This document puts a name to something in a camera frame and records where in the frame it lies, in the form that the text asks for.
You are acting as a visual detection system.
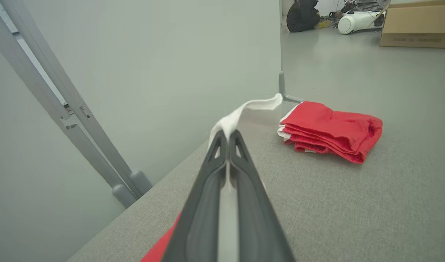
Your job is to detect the dark equipment clutter pile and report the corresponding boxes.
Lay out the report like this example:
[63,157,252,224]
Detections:
[330,0,390,19]

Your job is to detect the red white basketball jersey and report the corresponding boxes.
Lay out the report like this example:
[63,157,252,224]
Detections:
[141,94,283,262]

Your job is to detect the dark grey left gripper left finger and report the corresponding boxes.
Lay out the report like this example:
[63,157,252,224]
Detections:
[161,129,228,262]

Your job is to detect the brown cardboard box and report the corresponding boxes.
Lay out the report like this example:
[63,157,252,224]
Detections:
[379,0,445,49]

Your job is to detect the white cylindrical machine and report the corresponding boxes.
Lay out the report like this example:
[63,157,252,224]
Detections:
[338,11,385,35]

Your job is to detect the grey partition post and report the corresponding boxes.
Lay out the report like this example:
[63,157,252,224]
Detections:
[0,0,153,197]
[0,7,137,209]

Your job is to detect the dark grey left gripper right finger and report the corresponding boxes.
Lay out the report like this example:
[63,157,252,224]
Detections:
[228,129,296,262]

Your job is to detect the red shorts with white stripe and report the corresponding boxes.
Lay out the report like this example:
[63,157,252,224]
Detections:
[277,101,384,164]

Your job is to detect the black bulky bag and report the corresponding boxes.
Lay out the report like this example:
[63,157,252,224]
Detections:
[286,0,321,33]

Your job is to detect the small grey partition foot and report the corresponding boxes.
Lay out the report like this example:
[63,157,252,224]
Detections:
[279,71,304,104]

